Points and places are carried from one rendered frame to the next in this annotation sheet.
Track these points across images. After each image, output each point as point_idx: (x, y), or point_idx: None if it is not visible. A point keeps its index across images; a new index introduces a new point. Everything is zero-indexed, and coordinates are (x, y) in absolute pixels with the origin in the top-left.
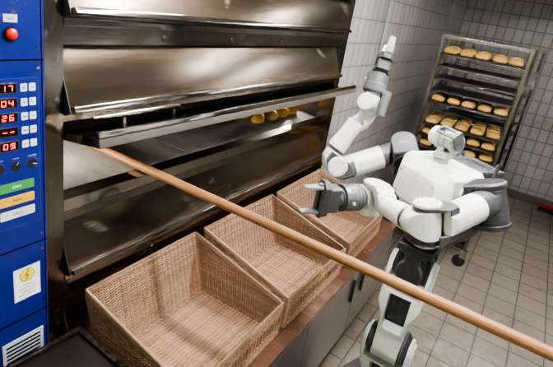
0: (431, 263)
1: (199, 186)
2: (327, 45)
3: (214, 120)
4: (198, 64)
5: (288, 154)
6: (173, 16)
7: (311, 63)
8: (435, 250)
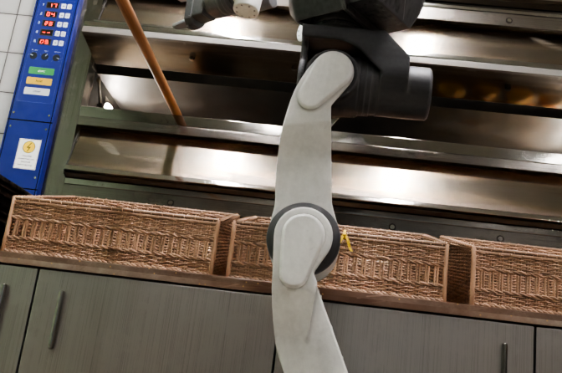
0: (324, 50)
1: (258, 163)
2: (556, 29)
3: (221, 41)
4: (252, 22)
5: (482, 190)
6: None
7: (509, 50)
8: (324, 25)
